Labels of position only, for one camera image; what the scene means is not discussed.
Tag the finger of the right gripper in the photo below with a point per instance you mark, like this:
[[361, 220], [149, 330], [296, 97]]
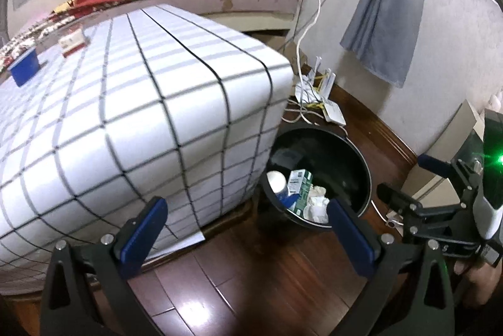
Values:
[[397, 201], [445, 169]]

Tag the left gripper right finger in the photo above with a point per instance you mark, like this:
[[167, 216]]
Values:
[[408, 290]]

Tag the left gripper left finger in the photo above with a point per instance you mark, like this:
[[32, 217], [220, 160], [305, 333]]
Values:
[[68, 305]]

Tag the white tissue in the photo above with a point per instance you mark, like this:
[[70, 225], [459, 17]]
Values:
[[315, 210]]

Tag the green white milk carton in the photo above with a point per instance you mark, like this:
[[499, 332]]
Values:
[[298, 186]]

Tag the blue patterned paper cup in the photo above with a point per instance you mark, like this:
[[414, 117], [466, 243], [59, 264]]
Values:
[[277, 183]]

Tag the blue plastic cup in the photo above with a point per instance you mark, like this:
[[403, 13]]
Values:
[[25, 67]]

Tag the red white small carton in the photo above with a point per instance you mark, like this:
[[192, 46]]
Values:
[[72, 42]]

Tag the black trash bin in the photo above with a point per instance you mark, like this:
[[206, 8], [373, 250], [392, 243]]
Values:
[[331, 157]]

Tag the person right hand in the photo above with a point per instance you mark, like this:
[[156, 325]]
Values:
[[478, 281]]

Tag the white shelf unit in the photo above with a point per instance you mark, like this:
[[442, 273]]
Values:
[[462, 139]]

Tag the white wifi router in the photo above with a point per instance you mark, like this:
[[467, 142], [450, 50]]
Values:
[[313, 91]]

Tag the grey curtain right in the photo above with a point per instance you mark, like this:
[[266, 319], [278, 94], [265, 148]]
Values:
[[383, 35]]

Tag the white grid tablecloth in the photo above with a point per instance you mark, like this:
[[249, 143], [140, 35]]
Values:
[[161, 102]]

